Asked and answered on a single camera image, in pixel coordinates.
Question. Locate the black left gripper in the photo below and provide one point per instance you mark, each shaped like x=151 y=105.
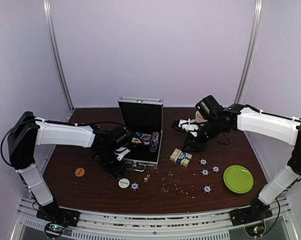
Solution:
x=117 y=170

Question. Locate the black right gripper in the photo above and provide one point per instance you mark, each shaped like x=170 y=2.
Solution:
x=198 y=146

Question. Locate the orange big blind button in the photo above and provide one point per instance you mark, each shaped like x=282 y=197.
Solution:
x=79 y=172

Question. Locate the aluminium poker case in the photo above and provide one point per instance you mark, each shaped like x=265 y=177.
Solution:
x=143 y=115

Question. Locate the Texas Hold'em card box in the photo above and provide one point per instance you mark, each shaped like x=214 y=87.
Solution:
x=181 y=158

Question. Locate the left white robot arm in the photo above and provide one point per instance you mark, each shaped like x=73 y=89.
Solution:
x=19 y=144

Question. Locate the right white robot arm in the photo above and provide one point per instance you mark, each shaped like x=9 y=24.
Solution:
x=271 y=153

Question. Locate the beige ceramic mug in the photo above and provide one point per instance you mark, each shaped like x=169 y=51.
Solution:
x=199 y=119

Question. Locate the blue small blind button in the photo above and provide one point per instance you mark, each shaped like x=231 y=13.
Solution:
x=137 y=134

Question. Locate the red playing card deck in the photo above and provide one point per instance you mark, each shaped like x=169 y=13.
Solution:
x=138 y=141

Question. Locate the purple poker chip top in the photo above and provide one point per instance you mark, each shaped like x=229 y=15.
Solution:
x=203 y=162

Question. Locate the blue round button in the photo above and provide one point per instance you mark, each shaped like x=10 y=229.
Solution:
x=146 y=138

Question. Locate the white dealer button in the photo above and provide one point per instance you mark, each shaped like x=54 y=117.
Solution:
x=124 y=183

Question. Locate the purple poker chip right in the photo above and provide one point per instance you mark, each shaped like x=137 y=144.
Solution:
x=215 y=169

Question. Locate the right row poker chips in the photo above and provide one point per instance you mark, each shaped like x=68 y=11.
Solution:
x=154 y=142

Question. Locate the purple poker chip middle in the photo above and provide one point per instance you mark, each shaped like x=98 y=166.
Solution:
x=205 y=172

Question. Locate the purple poker chip near dealer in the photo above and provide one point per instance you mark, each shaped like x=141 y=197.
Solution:
x=135 y=186

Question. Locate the green plate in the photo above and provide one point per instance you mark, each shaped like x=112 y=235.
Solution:
x=238 y=179

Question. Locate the purple poker chip bottom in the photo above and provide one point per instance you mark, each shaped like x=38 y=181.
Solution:
x=207 y=189

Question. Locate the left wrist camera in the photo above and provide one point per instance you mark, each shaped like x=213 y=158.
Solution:
x=124 y=147

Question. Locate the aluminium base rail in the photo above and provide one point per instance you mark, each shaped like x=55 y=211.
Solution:
x=208 y=225

